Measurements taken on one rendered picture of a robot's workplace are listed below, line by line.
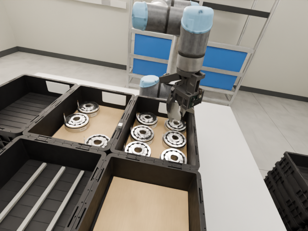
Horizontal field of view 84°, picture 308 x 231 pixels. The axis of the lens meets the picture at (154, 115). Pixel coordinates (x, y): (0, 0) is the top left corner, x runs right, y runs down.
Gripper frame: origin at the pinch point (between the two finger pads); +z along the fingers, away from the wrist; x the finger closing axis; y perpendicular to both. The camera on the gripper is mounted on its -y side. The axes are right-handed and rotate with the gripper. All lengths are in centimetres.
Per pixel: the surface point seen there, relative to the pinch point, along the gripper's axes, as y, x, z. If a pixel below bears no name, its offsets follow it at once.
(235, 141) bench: 10, 45, 35
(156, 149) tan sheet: -1.0, -7.5, 15.8
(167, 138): -1.9, -1.2, 13.7
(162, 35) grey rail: -149, 118, 22
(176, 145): 3.1, -0.3, 13.8
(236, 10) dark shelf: -94, 182, -11
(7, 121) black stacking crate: -47, -54, 10
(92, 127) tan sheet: -26.5, -24.7, 13.7
